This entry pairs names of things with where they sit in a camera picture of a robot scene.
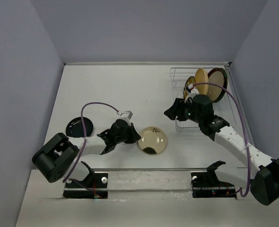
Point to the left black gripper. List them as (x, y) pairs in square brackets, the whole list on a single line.
[(134, 136)]

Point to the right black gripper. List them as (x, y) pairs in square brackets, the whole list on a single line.
[(177, 109)]

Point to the cream plate black mark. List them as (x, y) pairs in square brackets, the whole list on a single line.
[(153, 140)]

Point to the orange round plate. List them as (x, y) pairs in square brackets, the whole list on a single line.
[(201, 76)]

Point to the black round plate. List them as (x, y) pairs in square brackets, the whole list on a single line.
[(75, 128)]

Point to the red rim white plate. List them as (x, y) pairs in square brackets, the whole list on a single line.
[(217, 89)]

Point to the yellow patterned black-rim plate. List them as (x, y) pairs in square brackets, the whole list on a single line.
[(186, 90)]

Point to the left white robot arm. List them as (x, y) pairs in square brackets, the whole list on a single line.
[(60, 155)]

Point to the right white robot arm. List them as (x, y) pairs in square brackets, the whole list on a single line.
[(261, 176)]

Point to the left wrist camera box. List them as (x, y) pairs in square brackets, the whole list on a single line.
[(126, 116)]

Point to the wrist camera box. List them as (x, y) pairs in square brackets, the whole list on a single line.
[(193, 92), (126, 116)]

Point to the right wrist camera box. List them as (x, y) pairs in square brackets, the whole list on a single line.
[(193, 92)]

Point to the white wire dish rack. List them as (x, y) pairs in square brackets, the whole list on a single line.
[(225, 108)]

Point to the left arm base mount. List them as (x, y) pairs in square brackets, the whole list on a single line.
[(94, 186)]

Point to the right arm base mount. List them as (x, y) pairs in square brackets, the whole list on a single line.
[(204, 185)]

